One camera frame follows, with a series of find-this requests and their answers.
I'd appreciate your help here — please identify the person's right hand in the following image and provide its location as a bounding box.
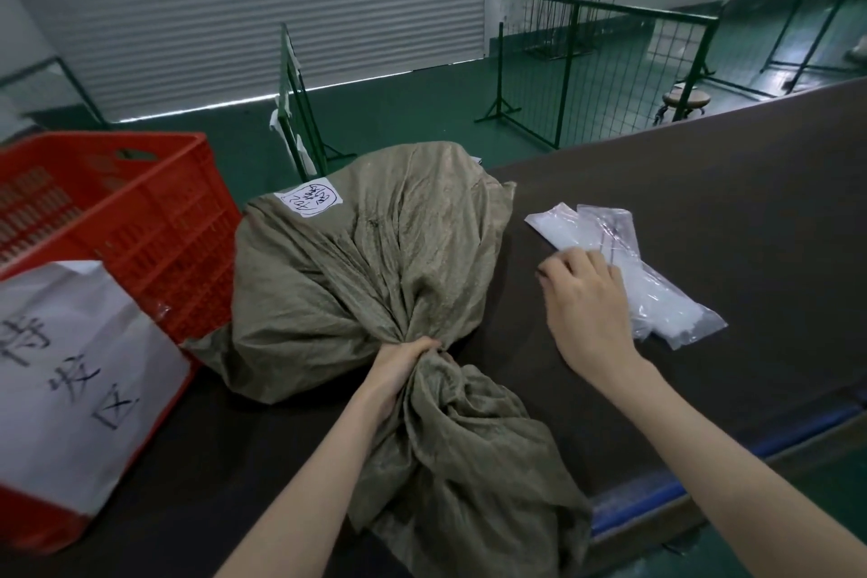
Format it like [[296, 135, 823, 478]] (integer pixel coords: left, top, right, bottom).
[[536, 247, 651, 389]]

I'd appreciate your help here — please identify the person's left hand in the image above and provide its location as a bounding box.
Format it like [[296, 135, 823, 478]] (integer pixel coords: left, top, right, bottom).
[[365, 334, 443, 423]]

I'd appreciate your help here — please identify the clear bag of black ties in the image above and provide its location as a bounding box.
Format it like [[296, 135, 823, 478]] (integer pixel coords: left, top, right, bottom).
[[575, 203, 645, 341]]

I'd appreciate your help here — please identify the grey-green woven sack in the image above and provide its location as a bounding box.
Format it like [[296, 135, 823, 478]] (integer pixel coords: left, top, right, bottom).
[[183, 141, 596, 578]]

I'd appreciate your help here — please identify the red plastic crate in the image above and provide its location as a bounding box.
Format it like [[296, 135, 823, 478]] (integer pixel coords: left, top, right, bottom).
[[0, 131, 244, 555]]

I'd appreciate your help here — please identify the person's right forearm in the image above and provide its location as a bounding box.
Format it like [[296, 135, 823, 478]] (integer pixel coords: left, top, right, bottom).
[[595, 357, 867, 578]]

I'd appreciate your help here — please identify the person's left forearm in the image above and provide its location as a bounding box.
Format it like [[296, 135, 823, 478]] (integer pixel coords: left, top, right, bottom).
[[216, 391, 401, 578]]

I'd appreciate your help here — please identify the clear plastic bag of ties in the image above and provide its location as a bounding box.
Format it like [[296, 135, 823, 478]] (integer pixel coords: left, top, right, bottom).
[[525, 201, 730, 352]]

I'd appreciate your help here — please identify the white label sticker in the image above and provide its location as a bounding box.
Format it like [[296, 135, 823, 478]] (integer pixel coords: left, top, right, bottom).
[[274, 177, 345, 219]]

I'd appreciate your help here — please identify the round wooden stool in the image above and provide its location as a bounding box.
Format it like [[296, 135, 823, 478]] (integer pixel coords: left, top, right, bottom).
[[653, 81, 713, 125]]

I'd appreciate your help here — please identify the green mesh fence panel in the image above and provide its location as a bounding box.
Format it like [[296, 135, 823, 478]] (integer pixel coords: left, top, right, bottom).
[[269, 22, 357, 182], [728, 0, 867, 98], [473, 0, 721, 152], [0, 55, 113, 132]]

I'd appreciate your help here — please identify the white paper sign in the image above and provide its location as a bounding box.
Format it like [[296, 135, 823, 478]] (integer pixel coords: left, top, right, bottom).
[[0, 258, 192, 521]]

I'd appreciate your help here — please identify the grey roller shutter door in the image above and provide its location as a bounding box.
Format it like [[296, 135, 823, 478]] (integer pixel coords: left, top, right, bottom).
[[0, 0, 489, 125]]

